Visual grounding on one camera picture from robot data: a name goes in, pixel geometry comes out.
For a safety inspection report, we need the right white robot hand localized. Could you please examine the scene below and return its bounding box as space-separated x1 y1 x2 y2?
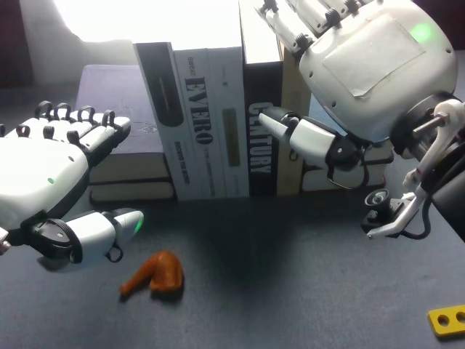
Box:
254 0 458 172

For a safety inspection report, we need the black book CENTURY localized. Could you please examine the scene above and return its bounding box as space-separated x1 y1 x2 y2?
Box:
238 0 285 198

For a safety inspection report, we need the white book with black graphic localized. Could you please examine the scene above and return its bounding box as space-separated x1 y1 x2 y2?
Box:
133 41 190 202

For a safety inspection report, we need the cream book with Chinese title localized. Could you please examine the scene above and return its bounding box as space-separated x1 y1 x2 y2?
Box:
276 45 312 196

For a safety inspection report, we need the yellow two-hole block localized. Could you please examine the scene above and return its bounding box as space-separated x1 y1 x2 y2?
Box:
427 305 465 340

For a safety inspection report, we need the white book with gold label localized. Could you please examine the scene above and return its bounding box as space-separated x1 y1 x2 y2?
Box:
207 46 251 200

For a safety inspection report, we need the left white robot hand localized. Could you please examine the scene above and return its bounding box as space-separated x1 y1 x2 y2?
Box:
0 101 145 265

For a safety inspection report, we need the white backdrop panel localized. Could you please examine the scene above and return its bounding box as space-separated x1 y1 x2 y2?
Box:
20 0 262 66

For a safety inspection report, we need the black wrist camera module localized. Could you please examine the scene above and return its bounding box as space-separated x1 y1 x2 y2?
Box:
360 188 405 233

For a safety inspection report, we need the brown toy chicken drumstick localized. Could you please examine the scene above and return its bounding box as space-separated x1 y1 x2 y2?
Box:
118 250 185 296

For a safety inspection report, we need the purple-grey hardcover book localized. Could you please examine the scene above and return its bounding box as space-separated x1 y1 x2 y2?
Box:
77 64 172 183

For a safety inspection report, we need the grey table cloth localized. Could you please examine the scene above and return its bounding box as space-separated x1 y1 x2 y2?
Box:
0 49 465 349

